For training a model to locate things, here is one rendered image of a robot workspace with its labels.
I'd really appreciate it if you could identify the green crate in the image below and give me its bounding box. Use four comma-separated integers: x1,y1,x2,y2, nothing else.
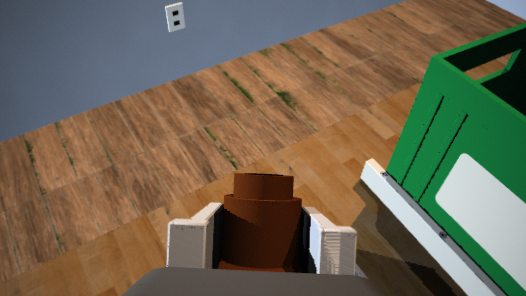
386,22,526,296

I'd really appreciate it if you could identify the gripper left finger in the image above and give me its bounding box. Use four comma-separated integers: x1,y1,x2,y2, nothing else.
166,202,224,269

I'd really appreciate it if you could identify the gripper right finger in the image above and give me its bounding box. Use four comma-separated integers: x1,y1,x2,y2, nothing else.
299,207,357,275

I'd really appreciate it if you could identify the grey rectangular tray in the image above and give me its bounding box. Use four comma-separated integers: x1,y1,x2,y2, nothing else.
355,264,367,278

